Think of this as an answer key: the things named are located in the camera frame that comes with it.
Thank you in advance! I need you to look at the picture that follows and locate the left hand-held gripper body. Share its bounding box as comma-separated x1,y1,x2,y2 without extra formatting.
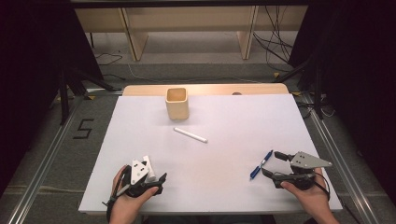
122,159,163,199

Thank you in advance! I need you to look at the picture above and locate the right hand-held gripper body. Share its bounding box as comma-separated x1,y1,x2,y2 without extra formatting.
272,151,332,191

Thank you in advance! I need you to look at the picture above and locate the blue pen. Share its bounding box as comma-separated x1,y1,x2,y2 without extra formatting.
249,149,275,181

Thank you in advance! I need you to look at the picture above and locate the slim white pen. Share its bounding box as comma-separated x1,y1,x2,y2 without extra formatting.
173,126,209,144

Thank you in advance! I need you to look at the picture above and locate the beige square pen holder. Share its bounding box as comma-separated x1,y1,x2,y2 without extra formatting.
164,87,191,121

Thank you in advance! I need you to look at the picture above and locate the person's left hand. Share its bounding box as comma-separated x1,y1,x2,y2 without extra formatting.
108,164,161,221

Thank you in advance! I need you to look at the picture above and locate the person's right hand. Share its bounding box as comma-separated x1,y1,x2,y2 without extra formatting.
279,167,332,218

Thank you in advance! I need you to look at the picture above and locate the white table mat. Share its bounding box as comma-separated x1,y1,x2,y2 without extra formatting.
78,93,344,216

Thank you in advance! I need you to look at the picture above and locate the black metal stand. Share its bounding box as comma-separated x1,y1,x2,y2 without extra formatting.
274,58,329,121

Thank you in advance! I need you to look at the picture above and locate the black tape floor mark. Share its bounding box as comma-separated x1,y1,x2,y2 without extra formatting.
73,118,95,140

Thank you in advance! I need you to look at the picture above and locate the wooden table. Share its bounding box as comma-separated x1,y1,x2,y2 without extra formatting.
122,83,290,97

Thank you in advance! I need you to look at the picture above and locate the black tripod stand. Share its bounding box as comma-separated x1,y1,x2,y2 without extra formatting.
49,65,118,126

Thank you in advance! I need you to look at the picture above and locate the black curtain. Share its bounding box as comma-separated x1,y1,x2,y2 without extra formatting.
288,0,396,207
0,0,105,191

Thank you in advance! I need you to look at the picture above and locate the beige wooden desk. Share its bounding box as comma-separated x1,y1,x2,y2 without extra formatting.
74,5,309,62

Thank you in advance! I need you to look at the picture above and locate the aluminium floor rail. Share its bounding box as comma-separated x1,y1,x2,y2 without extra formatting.
6,95,82,224
300,92,381,224

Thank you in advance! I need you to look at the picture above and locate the right hand-held gripper cable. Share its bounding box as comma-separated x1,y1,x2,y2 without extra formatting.
312,172,332,202

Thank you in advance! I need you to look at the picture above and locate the hand-held gripper cable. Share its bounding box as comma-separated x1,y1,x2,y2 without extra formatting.
312,172,332,202
102,165,133,223

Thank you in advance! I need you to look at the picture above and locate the left hand-held gripper cable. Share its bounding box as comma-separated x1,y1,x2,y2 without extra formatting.
102,165,133,223

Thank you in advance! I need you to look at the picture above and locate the bundle of black cables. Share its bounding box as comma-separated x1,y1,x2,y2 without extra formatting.
252,5,295,73

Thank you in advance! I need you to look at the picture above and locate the thin black floor cable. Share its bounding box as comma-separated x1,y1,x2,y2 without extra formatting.
94,51,124,66

